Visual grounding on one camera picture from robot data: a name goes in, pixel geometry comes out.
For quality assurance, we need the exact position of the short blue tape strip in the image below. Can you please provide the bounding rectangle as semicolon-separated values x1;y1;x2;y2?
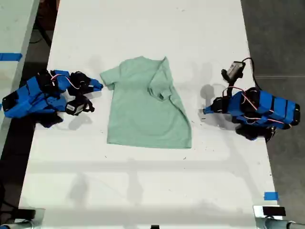
264;191;279;201

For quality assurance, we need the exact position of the black floor cable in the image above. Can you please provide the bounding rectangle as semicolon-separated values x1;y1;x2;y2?
0;178;20;224
30;18;52;48

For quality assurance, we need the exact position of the black camera stalk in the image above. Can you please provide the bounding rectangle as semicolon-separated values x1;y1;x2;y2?
223;78;237;98

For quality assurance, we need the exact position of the small black box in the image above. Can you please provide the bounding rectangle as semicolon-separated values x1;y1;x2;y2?
262;207;286;217
17;208;37;219

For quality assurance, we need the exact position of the grey camera box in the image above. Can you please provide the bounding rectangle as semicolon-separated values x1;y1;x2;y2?
221;61;245;83

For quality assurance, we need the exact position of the metal table clamp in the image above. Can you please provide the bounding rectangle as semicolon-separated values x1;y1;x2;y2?
0;207;46;229
253;205;305;229

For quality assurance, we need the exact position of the black camera cable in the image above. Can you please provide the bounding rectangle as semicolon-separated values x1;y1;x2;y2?
77;94;95;113
242;57;262;90

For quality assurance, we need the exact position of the pale green T-shirt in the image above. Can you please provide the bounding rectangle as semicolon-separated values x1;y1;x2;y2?
99;56;193;150

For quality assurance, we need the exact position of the black camera box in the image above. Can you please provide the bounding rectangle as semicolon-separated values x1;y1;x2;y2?
65;100;87;116

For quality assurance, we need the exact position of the long blue tape strip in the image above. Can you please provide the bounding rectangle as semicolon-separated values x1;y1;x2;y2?
0;52;23;62

